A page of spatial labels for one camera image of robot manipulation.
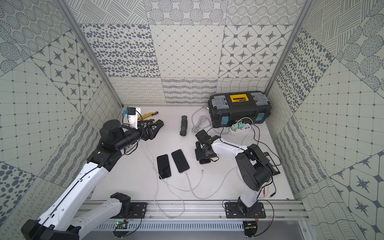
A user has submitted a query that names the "white power strip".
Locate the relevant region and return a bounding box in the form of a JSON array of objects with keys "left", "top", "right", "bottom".
[{"left": 230, "top": 124, "right": 253, "bottom": 133}]

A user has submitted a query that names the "black plastic toolbox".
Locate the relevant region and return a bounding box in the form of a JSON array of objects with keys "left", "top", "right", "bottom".
[{"left": 208, "top": 91, "right": 272, "bottom": 128}]

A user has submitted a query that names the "teal USB charger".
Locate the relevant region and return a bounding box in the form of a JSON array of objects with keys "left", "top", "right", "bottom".
[{"left": 238, "top": 122, "right": 245, "bottom": 129}]

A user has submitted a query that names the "black terminal board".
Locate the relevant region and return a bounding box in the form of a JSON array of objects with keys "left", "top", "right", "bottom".
[{"left": 264, "top": 152, "right": 281, "bottom": 176}]

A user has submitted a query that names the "light green USB charger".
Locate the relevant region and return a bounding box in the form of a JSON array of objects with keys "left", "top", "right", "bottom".
[{"left": 231, "top": 124, "right": 238, "bottom": 131}]

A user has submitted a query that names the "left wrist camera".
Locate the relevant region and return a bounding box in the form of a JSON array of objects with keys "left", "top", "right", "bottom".
[{"left": 123, "top": 108, "right": 141, "bottom": 129}]

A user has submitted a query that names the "pink case phone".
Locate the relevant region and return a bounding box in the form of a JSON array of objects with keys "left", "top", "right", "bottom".
[{"left": 199, "top": 159, "right": 212, "bottom": 165}]

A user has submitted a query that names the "white phone charging cable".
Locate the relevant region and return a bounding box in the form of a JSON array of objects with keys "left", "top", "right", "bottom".
[{"left": 185, "top": 166, "right": 238, "bottom": 200}]

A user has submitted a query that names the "black ribbed handle tube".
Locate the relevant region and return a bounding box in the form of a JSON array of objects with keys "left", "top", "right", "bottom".
[{"left": 180, "top": 116, "right": 188, "bottom": 137}]

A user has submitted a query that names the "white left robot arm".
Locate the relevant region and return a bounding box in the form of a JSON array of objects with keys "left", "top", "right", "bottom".
[{"left": 21, "top": 120, "right": 164, "bottom": 240}]

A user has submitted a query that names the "black phone on table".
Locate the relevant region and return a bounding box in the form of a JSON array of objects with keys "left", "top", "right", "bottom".
[{"left": 157, "top": 155, "right": 172, "bottom": 180}]

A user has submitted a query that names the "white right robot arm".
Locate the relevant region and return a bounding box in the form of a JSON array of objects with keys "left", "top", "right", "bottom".
[{"left": 196, "top": 136, "right": 277, "bottom": 214}]

